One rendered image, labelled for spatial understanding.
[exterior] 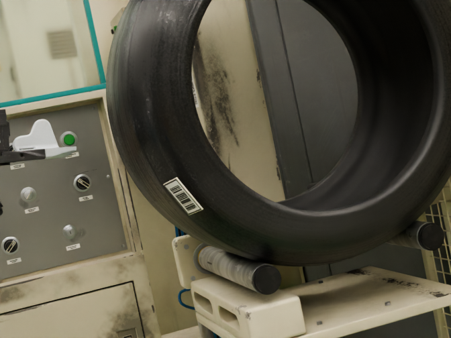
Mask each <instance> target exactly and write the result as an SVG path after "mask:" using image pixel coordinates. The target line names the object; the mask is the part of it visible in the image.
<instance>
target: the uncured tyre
mask: <svg viewBox="0 0 451 338"><path fill-rule="evenodd" d="M303 1H304V2H306V3H308V4H309V5H310V6H312V7H313V8H314V9H316V10H317V11H318V12H320V13H321V14H322V15H323V16H324V17H325V18H326V19H327V20H328V21H329V22H330V23H331V25H332V26H333V27H334V29H335V30H336V31H337V33H338V34H339V36H340V37H341V39H342V41H343V43H344V44H345V46H346V48H347V50H348V53H349V55H350V57H351V60H352V63H353V66H354V71H355V74H356V81H357V87H358V110H357V115H356V122H355V126H354V130H353V132H352V136H351V138H350V141H349V143H348V145H347V147H346V149H345V151H344V153H343V155H342V157H341V158H340V159H339V161H338V163H337V164H336V165H335V166H334V167H333V169H332V170H331V171H330V172H329V173H328V174H327V175H326V176H325V177H324V178H323V179H322V180H321V181H319V182H318V183H317V184H316V185H315V186H313V187H311V188H310V189H309V190H306V191H305V192H303V193H301V194H299V195H297V196H294V197H292V198H290V199H287V200H283V201H279V202H274V201H271V200H269V199H267V198H265V197H263V196H262V195H260V194H258V193H257V192H255V191H253V190H252V189H251V188H249V187H248V186H246V185H245V184H244V183H243V182H242V181H241V180H239V179H238V178H237V177H236V176H235V175H234V174H233V173H232V172H231V171H230V170H229V169H228V168H227V167H226V165H225V164H224V163H223V162H222V161H221V159H220V158H219V156H218V155H217V154H216V152H215V150H214V149H213V148H212V146H211V144H210V143H209V140H208V139H207V136H206V135H205V132H204V130H203V127H202V125H201V122H200V120H199V116H198V113H197V109H196V106H195V100H194V96H193V85H192V59H193V49H194V45H195V39H196V37H197V32H198V29H199V26H200V23H201V20H202V19H203V16H204V14H205V12H206V10H207V8H208V6H209V4H210V3H211V0H130V1H129V2H128V4H127V6H126V8H125V9H124V11H123V13H122V15H121V18H120V20H119V23H118V25H117V28H116V30H115V33H114V36H113V40H112V43H111V48H110V51H109V58H108V62H107V74H106V100H107V112H108V117H109V123H110V127H111V132H112V134H113V138H114V141H115V144H116V147H117V150H118V152H119V155H120V157H121V160H122V162H123V164H124V166H125V167H126V170H127V171H128V173H129V175H130V176H131V178H132V180H133V181H134V183H135V185H136V186H137V187H138V189H139V190H140V192H141V193H142V194H143V195H144V197H145V198H146V199H147V200H148V202H149V203H150V204H151V205H152V206H153V207H154V208H155V209H156V210H157V211H158V212H159V213H160V214H161V215H162V216H163V217H164V218H165V219H167V220H168V221H169V222H171V223H172V224H173V225H174V226H175V227H177V228H179V229H180V230H181V231H183V232H185V233H186V234H188V235H190V236H191V237H193V238H195V239H197V240H199V241H201V242H203V243H205V244H207V245H210V246H212V247H216V248H217V249H221V250H224V251H228V252H230V253H233V254H236V255H239V256H242V257H245V258H248V259H251V260H255V261H258V262H263V263H267V264H274V265H279V266H296V267H303V266H320V265H325V264H332V263H336V262H340V261H342V260H345V259H348V258H352V257H354V256H358V255H360V254H363V253H365V252H368V251H370V250H372V249H374V248H376V247H378V246H380V245H382V244H384V243H385V242H387V241H389V240H390V239H392V238H394V237H395V236H397V235H398V234H400V233H401V232H402V231H404V230H405V229H406V228H408V227H409V226H410V225H411V224H412V223H413V222H414V221H416V220H417V219H418V218H419V217H420V216H421V215H422V214H423V213H424V212H425V211H426V209H427V208H428V207H429V206H430V205H431V204H432V203H433V201H434V200H435V199H436V197H437V196H438V195H439V193H440V192H441V190H442V189H443V187H444V186H445V184H446V183H447V181H448V179H449V177H450V175H451V0H303ZM174 178H178V179H179V180H180V181H181V183H182V184H183V185H184V186H185V188H186V189H187V190H188V191H189V192H190V193H191V194H192V196H193V197H194V198H195V200H196V201H197V202H198V203H199V204H200V205H201V206H202V208H203V210H201V211H198V212H196V213H193V214H192V215H188V214H187V212H186V211H185V210H184V209H183V208H182V206H180V205H179V203H178V202H177V201H176V199H175V198H174V197H173V196H172V195H171V194H170V193H169V191H168V190H167V189H166V188H165V186H164V185H163V184H164V183H166V182H168V181H170V180H172V179H174Z"/></svg>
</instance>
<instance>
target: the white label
mask: <svg viewBox="0 0 451 338"><path fill-rule="evenodd" d="M163 185H164V186H165V188H166V189H167V190H168V191H169V193H170V194H171V195H172V196H173V197H174V198H175V199H176V201H177V202H178V203H179V205H180V206H182V208H183V209H184V210H185V211H186V212H187V214H188V215H192V214H193V213H196V212H198V211H201V210H203V208H202V206H201V205H200V204H199V203H198V202H197V201H196V200H195V198H194V197H193V196H192V194H191V193H190V192H189V191H188V190H187V189H186V188H185V186H184V185H183V184H182V183H181V181H180V180H179V179H178V178H174V179H172V180H170V181H168V182H166V183H164V184H163Z"/></svg>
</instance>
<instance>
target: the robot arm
mask: <svg viewBox="0 0 451 338"><path fill-rule="evenodd" d="M9 136H10V129H9V122H8V121H7V114H6V110H5V109H0V166H6V165H10V163H11V162H23V161H32V160H47V159H55V158H66V157H67V156H69V155H71V154H72V153H73V152H75V151H76V150H77V147H76V146H75V147H64V148H59V147H58V144H57V142H56V138H55V136H54V133H53V131H52V128H51V125H50V123H49V122H48V121H47V120H45V119H39V120H37V121H36V122H35V123H34V125H33V127H32V130H31V132H30V134H29V135H23V136H19V137H17V138H15V140H14V141H13V149H14V150H15V151H10V152H9ZM25 148H33V149H32V150H19V149H25ZM2 207H3V205H2V204H1V200H0V215H2V214H3V209H2Z"/></svg>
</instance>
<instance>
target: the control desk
mask: <svg viewBox="0 0 451 338"><path fill-rule="evenodd" d="M0 109H5V110H6V114H7V121H8V122H9V129H10V136H9V152H10V151H15V150H14V149H13V141H14V140H15V138H17V137H19V136H23V135H29V134H30V132H31V130H32V127H33V125H34V123H35V122H36V121H37V120H39V119H45V120H47V121H48V122H49V123H50V125H51V128H52V131H53V133H54V136H55V138H56V142H57V144H58V147H59V148H64V147H75V146H76V147H77V150H76V151H75V152H73V153H72V154H71V155H69V156H67V157H66V158H55V159H47V160H32V161H23V162H11V163H10V165H6V166H0V200H1V204H2V205H3V207H2V209H3V214H2V215H0V338H162V337H161V333H160V327H159V324H158V318H157V314H156V309H155V305H154V299H153V295H152V290H151V286H150V280H149V277H148V271H147V267H146V261H145V257H144V254H142V253H141V250H143V247H142V241H141V238H140V232H139V229H138V222H137V219H136V213H135V209H134V204H133V200H132V194H131V190H130V185H129V181H128V176H127V172H126V167H125V166H124V164H123V162H122V160H121V157H120V155H119V152H118V150H117V147H116V144H115V141H114V138H113V134H112V132H111V127H110V123H109V117H108V112H107V100H106V89H101V90H96V91H89V92H85V93H79V94H75V95H69V96H64V97H57V98H53V99H46V100H43V101H36V102H32V103H25V104H20V105H14V106H10V107H4V108H0Z"/></svg>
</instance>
